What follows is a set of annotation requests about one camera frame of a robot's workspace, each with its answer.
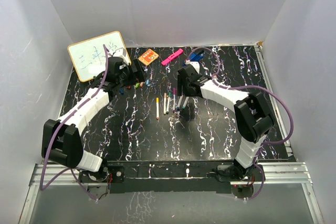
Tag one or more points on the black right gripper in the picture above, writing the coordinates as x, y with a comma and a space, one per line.
182, 91

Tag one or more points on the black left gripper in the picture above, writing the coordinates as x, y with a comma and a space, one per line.
141, 75

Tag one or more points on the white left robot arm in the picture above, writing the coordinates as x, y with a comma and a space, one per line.
62, 142

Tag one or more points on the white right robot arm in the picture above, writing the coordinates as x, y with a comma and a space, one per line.
253, 116

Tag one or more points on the peach marker pen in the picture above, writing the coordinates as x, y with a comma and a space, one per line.
164, 103

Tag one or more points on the yellow orange marker pen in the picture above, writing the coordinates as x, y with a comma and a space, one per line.
157, 108

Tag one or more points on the pink clip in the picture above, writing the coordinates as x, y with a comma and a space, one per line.
172, 57

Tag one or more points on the blue stapler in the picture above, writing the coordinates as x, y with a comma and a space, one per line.
195, 56

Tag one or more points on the small whiteboard with writing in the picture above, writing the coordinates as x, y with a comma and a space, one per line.
88, 56

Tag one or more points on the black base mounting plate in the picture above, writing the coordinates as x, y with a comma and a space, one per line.
167, 176

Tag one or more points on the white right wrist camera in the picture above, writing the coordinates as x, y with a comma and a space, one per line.
194, 64

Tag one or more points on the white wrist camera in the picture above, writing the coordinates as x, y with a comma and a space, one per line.
123, 54
194, 64

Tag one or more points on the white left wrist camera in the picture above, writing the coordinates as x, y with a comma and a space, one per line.
123, 54

